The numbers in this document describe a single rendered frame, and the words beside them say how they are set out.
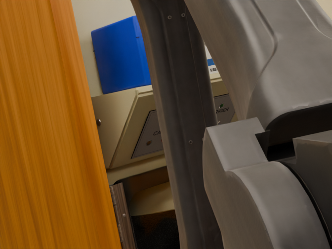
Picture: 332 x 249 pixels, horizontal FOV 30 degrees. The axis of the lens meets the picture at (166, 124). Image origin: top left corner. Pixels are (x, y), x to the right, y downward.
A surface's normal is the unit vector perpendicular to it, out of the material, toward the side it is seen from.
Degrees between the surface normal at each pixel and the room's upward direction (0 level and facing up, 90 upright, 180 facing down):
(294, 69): 44
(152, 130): 135
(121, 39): 90
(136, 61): 90
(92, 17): 90
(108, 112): 90
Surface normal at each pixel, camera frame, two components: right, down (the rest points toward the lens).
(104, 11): 0.65, -0.09
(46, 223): -0.74, 0.18
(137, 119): 0.59, 0.63
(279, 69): -0.03, -0.69
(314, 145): -0.97, 0.20
